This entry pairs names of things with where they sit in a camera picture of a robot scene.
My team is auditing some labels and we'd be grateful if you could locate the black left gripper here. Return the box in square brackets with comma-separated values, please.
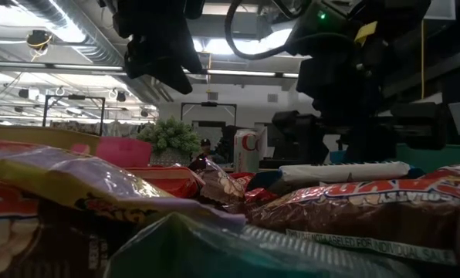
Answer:
[112, 0, 206, 96]

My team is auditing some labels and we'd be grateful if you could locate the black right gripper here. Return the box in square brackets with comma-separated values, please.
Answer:
[272, 0, 447, 163]

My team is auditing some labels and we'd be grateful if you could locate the white blue Hershey's bar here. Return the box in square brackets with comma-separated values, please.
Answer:
[252, 160, 426, 194]

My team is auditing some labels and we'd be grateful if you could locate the red KitKat candy bar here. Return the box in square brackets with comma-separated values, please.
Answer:
[229, 171, 281, 204]
[125, 164, 206, 200]

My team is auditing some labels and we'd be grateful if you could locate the yellow Sour Patch candy pack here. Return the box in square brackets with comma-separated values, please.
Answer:
[0, 141, 246, 232]

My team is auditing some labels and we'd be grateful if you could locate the teal candy in clear wrapper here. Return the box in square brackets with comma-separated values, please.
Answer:
[104, 212, 420, 278]

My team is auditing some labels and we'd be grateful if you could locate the artificial green plant in pot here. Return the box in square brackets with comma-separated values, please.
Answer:
[137, 117, 202, 168]

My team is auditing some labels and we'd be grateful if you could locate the light teal plastic bin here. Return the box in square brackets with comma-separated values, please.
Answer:
[395, 143, 460, 173]

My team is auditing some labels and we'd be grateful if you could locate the person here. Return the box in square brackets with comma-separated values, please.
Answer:
[187, 137, 225, 173]

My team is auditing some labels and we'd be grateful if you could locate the hanging patterned cloth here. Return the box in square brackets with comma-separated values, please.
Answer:
[48, 120, 150, 141]

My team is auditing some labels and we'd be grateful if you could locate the red plastic bin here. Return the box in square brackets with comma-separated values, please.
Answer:
[70, 135, 154, 169]

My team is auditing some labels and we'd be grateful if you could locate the long ceiling light bar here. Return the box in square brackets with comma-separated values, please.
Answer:
[0, 59, 304, 80]

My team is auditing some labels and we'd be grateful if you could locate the white red soda can box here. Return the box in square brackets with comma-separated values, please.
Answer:
[233, 128, 262, 174]

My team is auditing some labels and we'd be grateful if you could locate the yellow tape tag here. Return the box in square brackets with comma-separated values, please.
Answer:
[355, 21, 378, 46]

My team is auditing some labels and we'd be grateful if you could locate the orange plastic bin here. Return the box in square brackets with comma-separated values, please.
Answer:
[0, 124, 100, 155]

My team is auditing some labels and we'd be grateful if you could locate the white ceiling unit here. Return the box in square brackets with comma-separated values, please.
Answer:
[422, 0, 457, 21]

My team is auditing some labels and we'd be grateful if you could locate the black metal frame stand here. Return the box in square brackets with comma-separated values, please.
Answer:
[42, 94, 107, 137]
[180, 101, 238, 121]

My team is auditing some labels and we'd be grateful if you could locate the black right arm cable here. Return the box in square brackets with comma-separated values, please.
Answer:
[224, 0, 312, 61]

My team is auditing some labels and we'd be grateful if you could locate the yellow hanging cord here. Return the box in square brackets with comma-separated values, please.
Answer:
[418, 19, 426, 100]

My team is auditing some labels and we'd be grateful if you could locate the silver ventilation duct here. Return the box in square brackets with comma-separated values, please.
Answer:
[17, 0, 175, 103]

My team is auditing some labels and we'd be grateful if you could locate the ceiling cord reel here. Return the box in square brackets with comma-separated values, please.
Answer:
[25, 29, 53, 51]

